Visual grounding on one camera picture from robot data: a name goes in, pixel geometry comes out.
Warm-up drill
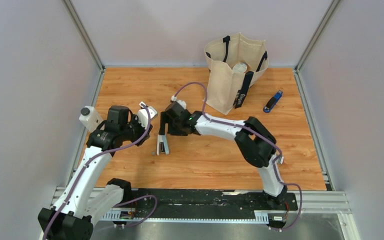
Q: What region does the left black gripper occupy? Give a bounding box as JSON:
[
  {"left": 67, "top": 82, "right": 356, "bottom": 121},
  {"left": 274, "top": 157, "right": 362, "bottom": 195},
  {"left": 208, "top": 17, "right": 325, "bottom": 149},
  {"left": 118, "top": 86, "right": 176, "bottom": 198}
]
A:
[{"left": 120, "top": 113, "right": 153, "bottom": 147}]

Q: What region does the light grey white stapler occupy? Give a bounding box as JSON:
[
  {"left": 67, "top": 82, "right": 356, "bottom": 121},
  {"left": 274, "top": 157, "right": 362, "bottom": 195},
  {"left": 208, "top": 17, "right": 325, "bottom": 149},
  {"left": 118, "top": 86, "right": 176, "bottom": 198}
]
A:
[{"left": 156, "top": 134, "right": 170, "bottom": 156}]

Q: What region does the blue black stapler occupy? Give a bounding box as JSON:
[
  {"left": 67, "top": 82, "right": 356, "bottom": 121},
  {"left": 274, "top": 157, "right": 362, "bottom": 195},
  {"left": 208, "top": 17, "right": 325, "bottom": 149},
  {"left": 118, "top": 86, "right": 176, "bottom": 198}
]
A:
[{"left": 263, "top": 90, "right": 283, "bottom": 113}]

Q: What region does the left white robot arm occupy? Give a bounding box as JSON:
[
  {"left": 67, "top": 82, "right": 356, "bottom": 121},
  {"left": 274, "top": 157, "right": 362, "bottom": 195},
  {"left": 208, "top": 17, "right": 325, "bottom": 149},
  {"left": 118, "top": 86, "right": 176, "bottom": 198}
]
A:
[{"left": 38, "top": 102, "right": 158, "bottom": 240}]

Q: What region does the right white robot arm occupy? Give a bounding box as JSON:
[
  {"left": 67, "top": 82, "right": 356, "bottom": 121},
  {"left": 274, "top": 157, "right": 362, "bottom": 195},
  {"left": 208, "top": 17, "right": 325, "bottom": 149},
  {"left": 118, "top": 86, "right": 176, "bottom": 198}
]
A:
[{"left": 156, "top": 101, "right": 288, "bottom": 210}]

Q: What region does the white bottle black cap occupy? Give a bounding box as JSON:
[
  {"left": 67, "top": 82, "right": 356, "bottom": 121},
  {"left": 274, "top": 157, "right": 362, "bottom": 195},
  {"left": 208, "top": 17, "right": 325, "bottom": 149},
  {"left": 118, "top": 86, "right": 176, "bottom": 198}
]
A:
[{"left": 78, "top": 106, "right": 104, "bottom": 133}]

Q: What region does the cream canvas tote bag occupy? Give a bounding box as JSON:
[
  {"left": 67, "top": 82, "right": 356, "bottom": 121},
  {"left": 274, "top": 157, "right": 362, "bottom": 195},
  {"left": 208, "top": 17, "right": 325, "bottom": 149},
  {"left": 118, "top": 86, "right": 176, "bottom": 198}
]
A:
[{"left": 204, "top": 32, "right": 269, "bottom": 115}]

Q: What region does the white roll in bag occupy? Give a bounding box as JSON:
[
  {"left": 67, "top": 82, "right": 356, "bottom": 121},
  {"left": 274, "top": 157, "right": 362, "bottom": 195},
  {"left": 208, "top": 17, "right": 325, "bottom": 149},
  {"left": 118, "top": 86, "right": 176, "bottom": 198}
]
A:
[{"left": 232, "top": 62, "right": 249, "bottom": 74}]

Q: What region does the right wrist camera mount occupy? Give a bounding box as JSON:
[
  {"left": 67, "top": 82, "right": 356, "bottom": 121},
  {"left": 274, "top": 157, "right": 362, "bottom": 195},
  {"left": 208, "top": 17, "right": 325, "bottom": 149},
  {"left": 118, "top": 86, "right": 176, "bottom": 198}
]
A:
[{"left": 170, "top": 95, "right": 187, "bottom": 109}]

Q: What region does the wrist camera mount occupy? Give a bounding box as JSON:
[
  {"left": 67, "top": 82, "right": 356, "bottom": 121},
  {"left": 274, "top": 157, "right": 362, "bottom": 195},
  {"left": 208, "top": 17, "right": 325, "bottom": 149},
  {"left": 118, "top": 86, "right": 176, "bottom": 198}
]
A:
[
  {"left": 136, "top": 101, "right": 158, "bottom": 129},
  {"left": 170, "top": 95, "right": 187, "bottom": 109}
]

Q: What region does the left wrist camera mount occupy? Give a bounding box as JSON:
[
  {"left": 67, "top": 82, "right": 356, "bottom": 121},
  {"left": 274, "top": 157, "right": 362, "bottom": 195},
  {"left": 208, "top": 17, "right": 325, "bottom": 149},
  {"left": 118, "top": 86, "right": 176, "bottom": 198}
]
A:
[{"left": 136, "top": 101, "right": 158, "bottom": 129}]

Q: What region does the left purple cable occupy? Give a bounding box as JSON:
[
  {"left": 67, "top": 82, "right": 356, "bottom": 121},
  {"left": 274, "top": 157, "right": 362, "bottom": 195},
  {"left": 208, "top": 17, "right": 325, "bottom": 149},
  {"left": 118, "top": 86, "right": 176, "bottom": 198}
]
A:
[{"left": 42, "top": 103, "right": 158, "bottom": 240}]

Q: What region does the purple cable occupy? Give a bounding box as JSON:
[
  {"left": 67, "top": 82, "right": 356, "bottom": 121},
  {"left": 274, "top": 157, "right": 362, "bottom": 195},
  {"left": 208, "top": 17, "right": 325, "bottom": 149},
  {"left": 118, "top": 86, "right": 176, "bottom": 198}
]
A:
[
  {"left": 42, "top": 103, "right": 158, "bottom": 240},
  {"left": 173, "top": 81, "right": 303, "bottom": 232}
]

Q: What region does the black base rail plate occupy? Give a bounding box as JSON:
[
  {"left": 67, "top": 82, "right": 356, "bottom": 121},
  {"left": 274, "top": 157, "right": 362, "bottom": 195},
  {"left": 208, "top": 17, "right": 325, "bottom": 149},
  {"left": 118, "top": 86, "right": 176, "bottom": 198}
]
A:
[{"left": 122, "top": 188, "right": 299, "bottom": 220}]

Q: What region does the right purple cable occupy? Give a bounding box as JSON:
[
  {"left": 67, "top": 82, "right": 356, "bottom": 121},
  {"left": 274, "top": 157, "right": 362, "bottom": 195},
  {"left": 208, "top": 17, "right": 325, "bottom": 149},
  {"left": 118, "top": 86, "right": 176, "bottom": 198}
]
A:
[{"left": 173, "top": 81, "right": 303, "bottom": 232}]

